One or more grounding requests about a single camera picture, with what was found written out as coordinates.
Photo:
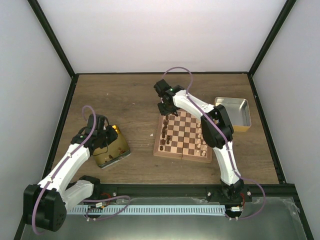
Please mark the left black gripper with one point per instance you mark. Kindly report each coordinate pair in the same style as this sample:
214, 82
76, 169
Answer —
114, 135

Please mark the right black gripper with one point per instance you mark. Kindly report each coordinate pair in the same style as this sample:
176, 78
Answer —
164, 112

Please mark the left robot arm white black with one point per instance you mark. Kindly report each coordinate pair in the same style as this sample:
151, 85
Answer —
45, 205

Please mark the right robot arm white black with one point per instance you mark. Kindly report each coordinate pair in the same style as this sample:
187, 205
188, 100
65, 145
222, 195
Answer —
216, 129

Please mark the gold tin with dark pieces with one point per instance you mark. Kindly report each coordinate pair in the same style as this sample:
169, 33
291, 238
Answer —
113, 153

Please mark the dark chess piece on board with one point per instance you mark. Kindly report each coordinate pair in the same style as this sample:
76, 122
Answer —
168, 140

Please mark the wooden chess board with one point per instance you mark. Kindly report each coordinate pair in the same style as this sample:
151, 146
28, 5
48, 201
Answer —
182, 128

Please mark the row of white chess pieces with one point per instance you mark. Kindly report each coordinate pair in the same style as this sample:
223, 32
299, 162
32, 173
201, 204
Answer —
200, 145

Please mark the silver tin yellow rim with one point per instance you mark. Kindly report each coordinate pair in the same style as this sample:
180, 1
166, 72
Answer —
238, 111

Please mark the light blue cable duct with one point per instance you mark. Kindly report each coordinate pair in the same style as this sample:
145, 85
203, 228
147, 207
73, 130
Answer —
179, 210

